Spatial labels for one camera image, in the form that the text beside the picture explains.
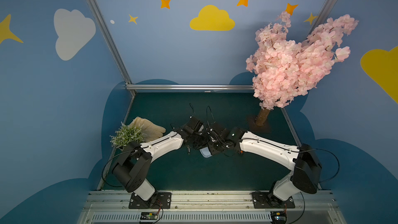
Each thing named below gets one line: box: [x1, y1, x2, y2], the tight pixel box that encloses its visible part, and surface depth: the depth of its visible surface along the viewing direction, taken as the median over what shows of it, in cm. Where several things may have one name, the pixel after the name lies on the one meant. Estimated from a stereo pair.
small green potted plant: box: [109, 121, 147, 150], surface depth 80 cm
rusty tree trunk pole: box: [254, 108, 271, 126], surface depth 98 cm
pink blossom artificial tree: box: [245, 11, 359, 110], surface depth 59 cm
